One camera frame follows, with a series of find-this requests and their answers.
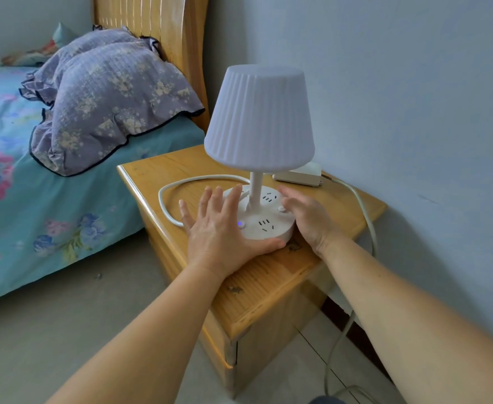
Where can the red and green pillow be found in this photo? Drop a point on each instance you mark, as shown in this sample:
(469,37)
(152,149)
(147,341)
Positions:
(31,56)

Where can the blue floral bed sheet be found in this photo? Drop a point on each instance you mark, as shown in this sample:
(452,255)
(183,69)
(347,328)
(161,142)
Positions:
(40,214)

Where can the wooden bed headboard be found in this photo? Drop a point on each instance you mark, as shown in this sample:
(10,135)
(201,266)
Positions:
(175,33)

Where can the person's left hand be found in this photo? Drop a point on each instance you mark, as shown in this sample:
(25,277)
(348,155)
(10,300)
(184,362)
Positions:
(215,244)

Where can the white table lamp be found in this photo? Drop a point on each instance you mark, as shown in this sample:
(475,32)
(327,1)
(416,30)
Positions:
(259,117)

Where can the person's left forearm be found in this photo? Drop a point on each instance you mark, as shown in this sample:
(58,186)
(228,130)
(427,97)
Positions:
(145,345)

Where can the person's right forearm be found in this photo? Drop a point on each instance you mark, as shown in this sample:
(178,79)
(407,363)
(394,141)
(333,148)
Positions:
(419,332)

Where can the white power strip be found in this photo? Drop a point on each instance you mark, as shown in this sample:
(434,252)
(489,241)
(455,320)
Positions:
(301,176)

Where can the wooden nightstand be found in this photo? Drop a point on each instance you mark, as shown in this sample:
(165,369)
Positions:
(263,290)

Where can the purple floral pillow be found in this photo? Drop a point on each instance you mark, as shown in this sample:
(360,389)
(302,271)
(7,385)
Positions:
(111,105)
(99,37)

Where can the person's right hand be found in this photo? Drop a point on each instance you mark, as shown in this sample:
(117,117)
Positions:
(314,225)

